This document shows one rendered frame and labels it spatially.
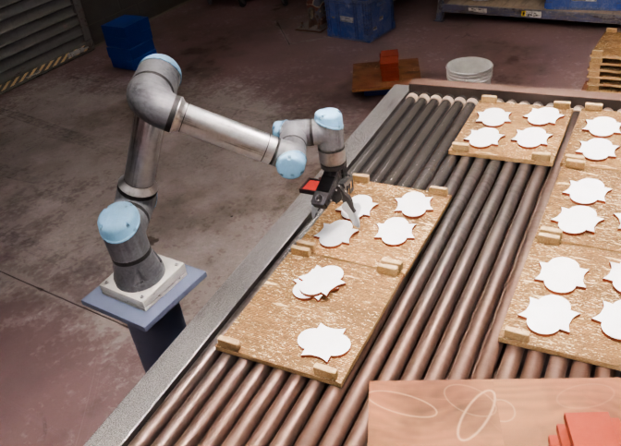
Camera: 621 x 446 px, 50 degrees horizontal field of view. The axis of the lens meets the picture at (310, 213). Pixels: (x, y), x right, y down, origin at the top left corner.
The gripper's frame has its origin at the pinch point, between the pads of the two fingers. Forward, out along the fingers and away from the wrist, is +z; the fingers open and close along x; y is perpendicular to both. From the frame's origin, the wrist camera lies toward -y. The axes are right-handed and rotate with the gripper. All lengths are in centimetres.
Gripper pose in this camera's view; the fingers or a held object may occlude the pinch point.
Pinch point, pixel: (334, 224)
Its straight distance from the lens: 199.5
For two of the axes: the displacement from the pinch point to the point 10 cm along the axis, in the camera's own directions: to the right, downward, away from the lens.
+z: 1.0, 8.5, 5.2
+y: 4.7, -5.0, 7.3
